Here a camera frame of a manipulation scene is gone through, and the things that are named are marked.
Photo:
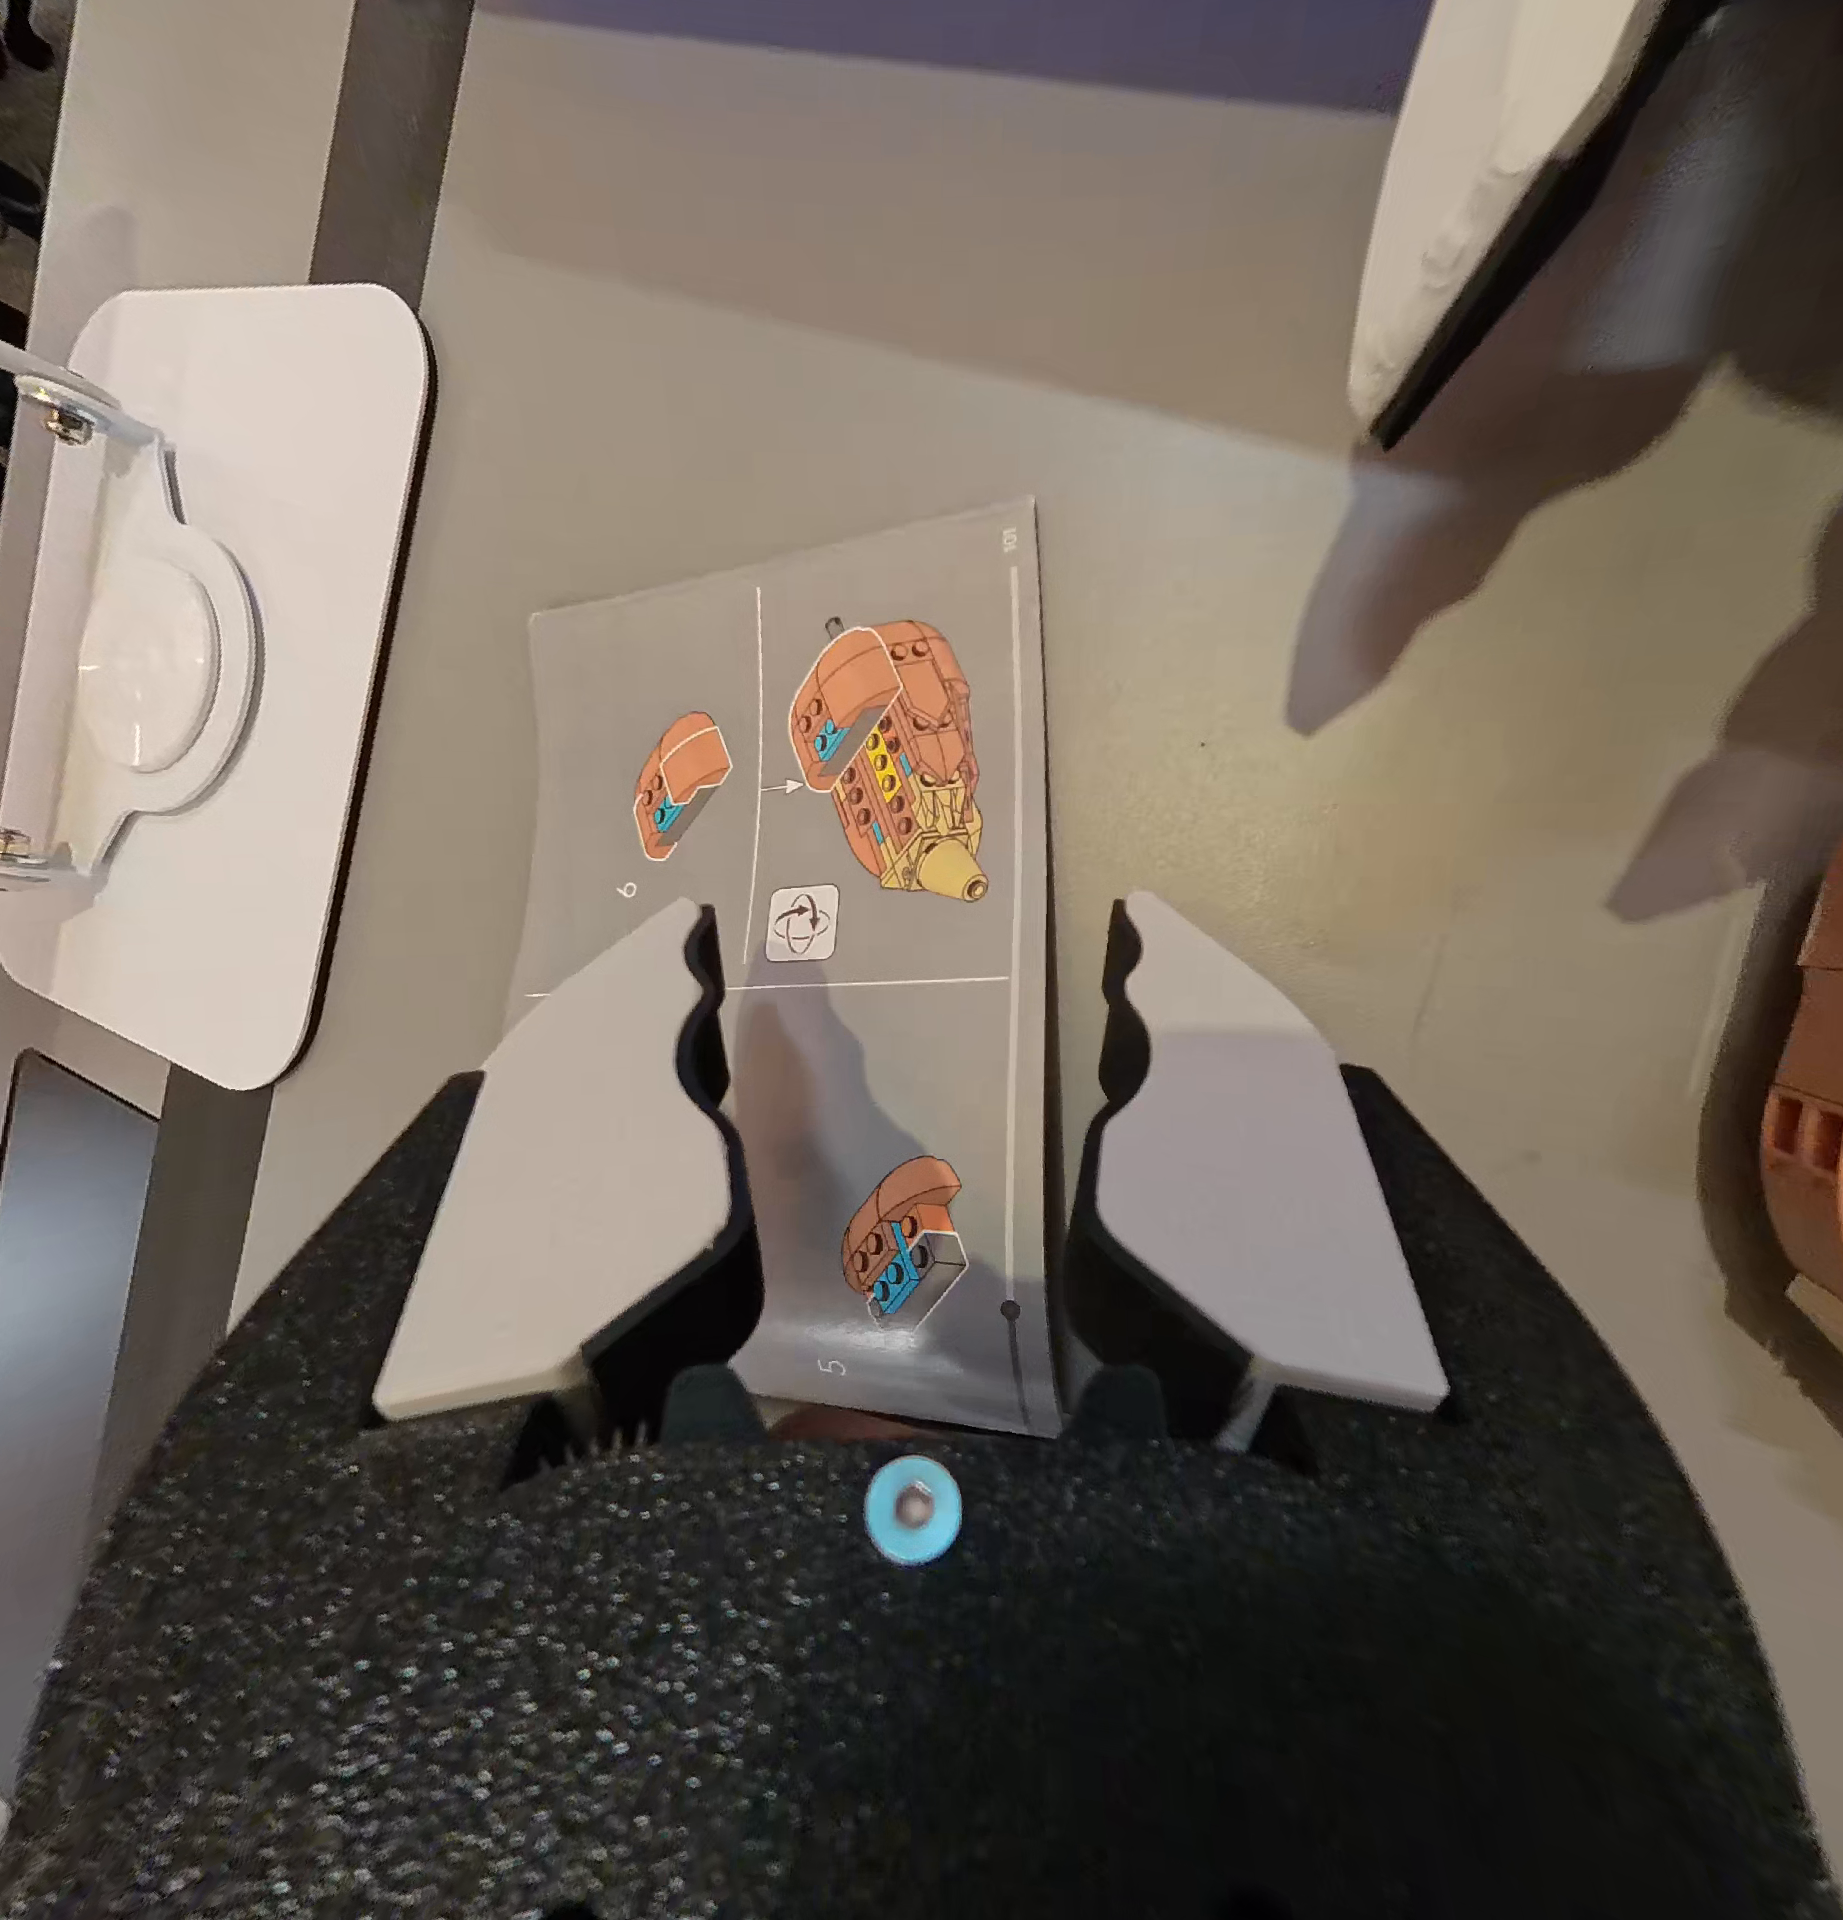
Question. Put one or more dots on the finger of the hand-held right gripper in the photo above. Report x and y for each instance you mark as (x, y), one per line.
(1463, 180)

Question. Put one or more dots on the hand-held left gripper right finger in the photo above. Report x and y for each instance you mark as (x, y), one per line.
(1252, 1201)

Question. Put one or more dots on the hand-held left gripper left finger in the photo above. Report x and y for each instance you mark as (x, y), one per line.
(578, 1186)

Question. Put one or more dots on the brown toy brick model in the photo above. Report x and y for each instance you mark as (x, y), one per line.
(1829, 1140)

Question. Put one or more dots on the light grey desk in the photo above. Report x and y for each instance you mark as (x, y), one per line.
(862, 300)

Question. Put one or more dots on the brick building instruction booklet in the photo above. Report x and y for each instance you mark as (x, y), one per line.
(892, 1050)

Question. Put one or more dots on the dark grey panel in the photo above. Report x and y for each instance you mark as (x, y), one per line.
(67, 1275)

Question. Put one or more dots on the white rounded plate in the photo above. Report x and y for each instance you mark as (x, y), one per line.
(323, 600)

